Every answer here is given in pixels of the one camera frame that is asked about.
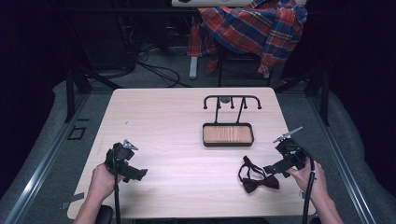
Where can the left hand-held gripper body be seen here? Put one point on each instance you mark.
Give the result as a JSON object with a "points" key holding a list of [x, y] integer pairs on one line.
{"points": [[119, 157]]}

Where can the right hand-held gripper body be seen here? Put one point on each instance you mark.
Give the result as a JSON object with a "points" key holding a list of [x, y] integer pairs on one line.
{"points": [[292, 154]]}

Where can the dark red bow tie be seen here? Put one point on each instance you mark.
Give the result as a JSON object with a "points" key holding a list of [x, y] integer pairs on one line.
{"points": [[260, 183]]}

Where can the black rack with wooden tray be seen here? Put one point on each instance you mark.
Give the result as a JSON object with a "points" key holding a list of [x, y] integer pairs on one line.
{"points": [[228, 134]]}

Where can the person's left hand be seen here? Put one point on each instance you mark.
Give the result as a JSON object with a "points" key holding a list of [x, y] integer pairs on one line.
{"points": [[101, 183]]}

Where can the person's right hand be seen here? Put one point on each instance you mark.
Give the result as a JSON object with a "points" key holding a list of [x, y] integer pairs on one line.
{"points": [[313, 182]]}

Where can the black seat armrest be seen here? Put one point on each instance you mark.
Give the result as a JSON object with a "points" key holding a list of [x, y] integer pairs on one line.
{"points": [[105, 215]]}

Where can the grey tape strip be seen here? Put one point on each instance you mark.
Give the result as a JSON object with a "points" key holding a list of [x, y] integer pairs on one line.
{"points": [[73, 199]]}

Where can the small grey round object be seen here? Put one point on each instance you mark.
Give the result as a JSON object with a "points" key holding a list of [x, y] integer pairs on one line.
{"points": [[224, 100]]}

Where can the black metal chair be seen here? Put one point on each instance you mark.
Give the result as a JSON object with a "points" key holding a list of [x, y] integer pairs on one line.
{"points": [[239, 57]]}

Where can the white desk leg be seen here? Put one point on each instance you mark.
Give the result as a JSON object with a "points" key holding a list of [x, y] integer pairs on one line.
{"points": [[193, 67]]}

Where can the red blue plaid shirt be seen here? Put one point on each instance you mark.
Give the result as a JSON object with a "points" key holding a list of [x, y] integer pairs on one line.
{"points": [[258, 28]]}

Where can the aluminium floor rail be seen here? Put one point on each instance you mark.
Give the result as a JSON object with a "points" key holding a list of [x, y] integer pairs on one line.
{"points": [[37, 180], [345, 177]]}

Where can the black metal frame stand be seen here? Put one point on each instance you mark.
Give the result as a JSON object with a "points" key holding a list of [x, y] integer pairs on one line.
{"points": [[70, 93], [324, 96]]}

